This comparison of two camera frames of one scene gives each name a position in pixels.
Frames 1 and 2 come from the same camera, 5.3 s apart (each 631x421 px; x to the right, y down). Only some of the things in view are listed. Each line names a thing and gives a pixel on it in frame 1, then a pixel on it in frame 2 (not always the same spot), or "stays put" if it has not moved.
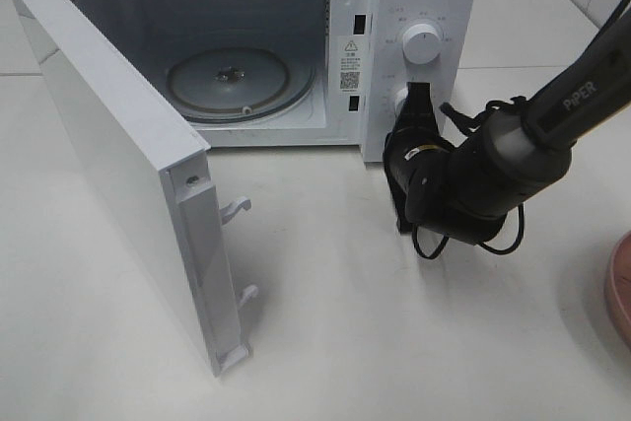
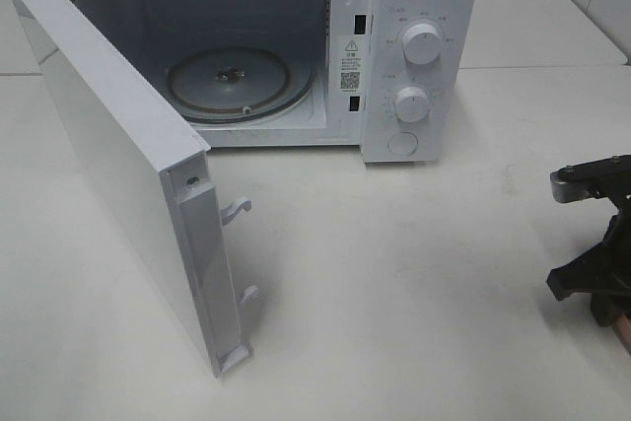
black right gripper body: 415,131 → 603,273
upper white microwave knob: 421,43 stays put
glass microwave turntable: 239,85 stays put
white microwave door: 161,176 stays put
